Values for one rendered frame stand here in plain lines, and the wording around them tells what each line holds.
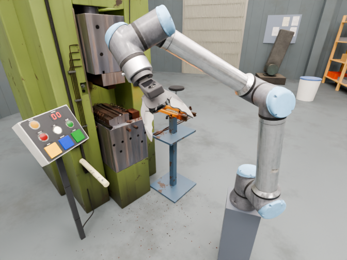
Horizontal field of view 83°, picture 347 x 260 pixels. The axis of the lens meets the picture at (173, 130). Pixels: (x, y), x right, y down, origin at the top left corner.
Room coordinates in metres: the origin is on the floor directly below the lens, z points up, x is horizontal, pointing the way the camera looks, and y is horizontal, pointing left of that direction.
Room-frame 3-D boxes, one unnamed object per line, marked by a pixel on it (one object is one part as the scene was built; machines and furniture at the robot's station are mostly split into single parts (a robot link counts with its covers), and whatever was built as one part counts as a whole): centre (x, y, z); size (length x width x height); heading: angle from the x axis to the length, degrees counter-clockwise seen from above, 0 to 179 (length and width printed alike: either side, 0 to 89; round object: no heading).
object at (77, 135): (1.20, 0.66, 1.01); 0.07 x 0.05 x 0.07; 160
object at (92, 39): (1.78, 0.60, 1.56); 0.42 x 0.39 x 0.40; 45
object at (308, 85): (5.32, -3.68, 0.29); 0.51 x 0.48 x 0.59; 71
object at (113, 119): (1.75, 0.63, 0.96); 0.42 x 0.20 x 0.09; 45
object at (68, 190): (1.16, 0.81, 0.54); 0.04 x 0.04 x 1.08; 45
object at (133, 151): (1.80, 0.60, 0.69); 0.56 x 0.38 x 0.45; 45
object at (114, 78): (1.75, 0.63, 1.32); 0.42 x 0.20 x 0.10; 45
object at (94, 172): (1.30, 0.66, 0.62); 0.44 x 0.05 x 0.05; 45
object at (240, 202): (1.01, -0.49, 0.65); 0.19 x 0.19 x 0.10
